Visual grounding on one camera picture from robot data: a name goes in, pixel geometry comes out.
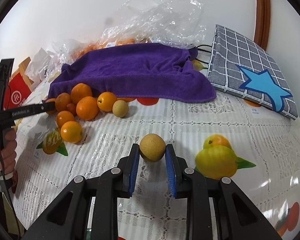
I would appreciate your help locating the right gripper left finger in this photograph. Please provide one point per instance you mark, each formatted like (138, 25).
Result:
(129, 169)

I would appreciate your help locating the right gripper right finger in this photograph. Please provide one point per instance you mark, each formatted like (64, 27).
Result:
(178, 183)

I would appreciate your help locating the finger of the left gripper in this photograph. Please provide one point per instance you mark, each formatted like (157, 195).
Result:
(22, 112)

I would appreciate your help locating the tan round longan fruit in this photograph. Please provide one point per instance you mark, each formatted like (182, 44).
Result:
(152, 147)

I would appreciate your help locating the tan longan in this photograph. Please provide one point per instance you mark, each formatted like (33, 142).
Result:
(120, 108)

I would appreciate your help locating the person left hand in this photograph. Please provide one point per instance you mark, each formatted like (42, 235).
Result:
(8, 153)

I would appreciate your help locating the red paper bag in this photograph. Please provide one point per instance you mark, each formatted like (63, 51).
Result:
(16, 92)

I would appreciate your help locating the orange mandarin behind finger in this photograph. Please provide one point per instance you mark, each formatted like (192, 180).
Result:
(51, 106)

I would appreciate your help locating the white plastic bag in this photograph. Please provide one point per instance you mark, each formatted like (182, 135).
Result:
(41, 66)

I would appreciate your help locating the orange mandarin lower left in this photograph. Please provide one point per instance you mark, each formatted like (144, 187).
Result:
(63, 117)

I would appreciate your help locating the small reddish orange fruit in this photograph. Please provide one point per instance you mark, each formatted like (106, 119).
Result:
(71, 107)

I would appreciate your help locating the orange kumquat front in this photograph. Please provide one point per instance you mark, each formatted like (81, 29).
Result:
(72, 132)

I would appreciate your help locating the orange mandarin large centre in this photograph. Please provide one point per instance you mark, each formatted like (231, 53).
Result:
(87, 108)

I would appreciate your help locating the orange mandarin top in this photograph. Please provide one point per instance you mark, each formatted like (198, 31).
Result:
(79, 92)

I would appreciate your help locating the purple towel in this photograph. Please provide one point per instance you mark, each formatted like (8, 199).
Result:
(145, 70)

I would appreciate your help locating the bagged oranges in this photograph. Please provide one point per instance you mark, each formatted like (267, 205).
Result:
(84, 48)

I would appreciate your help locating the grey checked bag blue star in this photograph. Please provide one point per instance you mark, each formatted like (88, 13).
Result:
(240, 67)

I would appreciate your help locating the clear plastic bag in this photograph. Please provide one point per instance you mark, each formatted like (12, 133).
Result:
(174, 23)

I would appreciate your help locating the brown wooden door frame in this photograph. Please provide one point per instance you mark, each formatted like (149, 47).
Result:
(262, 24)

